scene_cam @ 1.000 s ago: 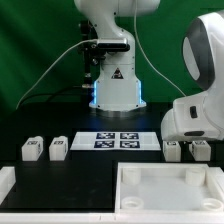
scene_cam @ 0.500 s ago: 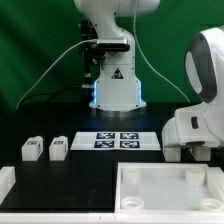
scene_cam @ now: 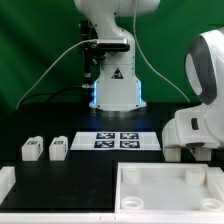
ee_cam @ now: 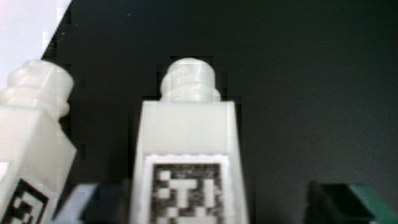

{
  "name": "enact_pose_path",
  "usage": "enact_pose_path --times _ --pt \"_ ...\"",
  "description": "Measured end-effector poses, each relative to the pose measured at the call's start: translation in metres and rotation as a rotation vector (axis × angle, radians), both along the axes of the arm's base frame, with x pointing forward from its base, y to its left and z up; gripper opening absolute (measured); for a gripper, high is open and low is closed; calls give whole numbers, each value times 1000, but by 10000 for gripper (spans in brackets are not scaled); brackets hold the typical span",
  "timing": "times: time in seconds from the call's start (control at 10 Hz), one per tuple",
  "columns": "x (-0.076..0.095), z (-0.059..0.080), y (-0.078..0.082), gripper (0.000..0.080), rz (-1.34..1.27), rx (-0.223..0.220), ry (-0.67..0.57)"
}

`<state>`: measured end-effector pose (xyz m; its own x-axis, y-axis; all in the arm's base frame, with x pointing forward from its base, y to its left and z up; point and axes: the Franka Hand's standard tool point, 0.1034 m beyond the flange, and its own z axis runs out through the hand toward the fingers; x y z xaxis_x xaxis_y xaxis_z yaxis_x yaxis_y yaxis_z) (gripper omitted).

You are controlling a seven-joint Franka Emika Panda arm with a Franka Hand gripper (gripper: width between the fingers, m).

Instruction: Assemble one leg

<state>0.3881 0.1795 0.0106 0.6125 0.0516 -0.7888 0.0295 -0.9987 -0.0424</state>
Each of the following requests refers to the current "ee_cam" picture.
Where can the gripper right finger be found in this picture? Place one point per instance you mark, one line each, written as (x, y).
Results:
(344, 204)

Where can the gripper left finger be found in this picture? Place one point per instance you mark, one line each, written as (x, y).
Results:
(97, 204)

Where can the white leg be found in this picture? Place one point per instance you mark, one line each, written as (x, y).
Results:
(188, 190)
(37, 148)

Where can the white marker base plate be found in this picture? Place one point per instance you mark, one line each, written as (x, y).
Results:
(30, 22)

